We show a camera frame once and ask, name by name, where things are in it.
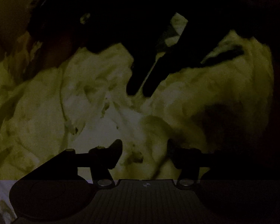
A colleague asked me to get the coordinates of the brown patterned fabric pile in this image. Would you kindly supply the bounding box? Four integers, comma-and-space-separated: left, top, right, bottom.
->
0, 0, 71, 83

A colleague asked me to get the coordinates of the pale floral cloth garment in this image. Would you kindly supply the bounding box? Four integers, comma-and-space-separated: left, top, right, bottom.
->
0, 32, 273, 223

